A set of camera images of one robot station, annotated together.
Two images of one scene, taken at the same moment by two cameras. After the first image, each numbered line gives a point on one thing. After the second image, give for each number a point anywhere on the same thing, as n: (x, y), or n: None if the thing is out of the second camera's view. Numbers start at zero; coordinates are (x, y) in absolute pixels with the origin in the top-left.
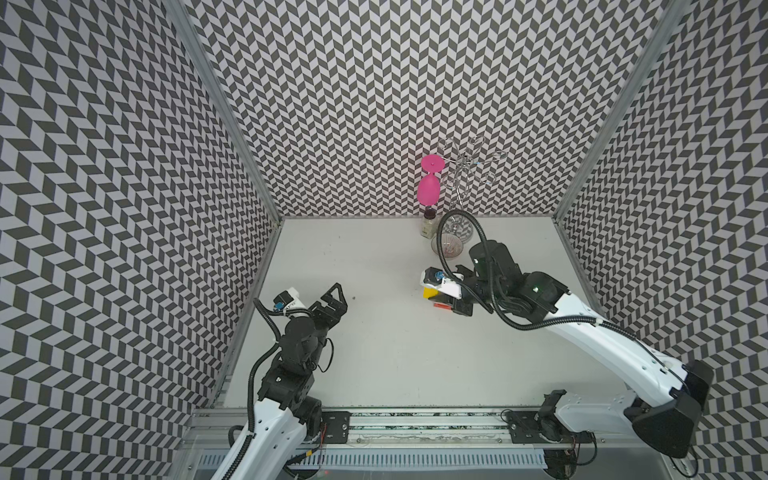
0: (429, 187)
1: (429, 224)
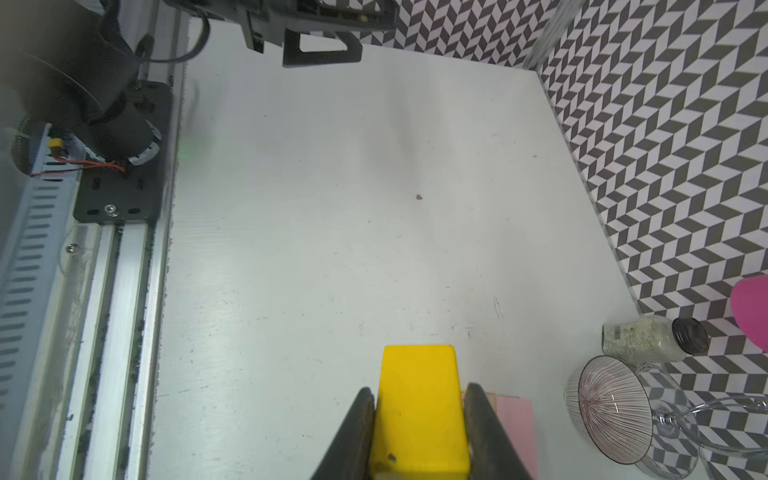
0: (749, 306)
1: (647, 338)
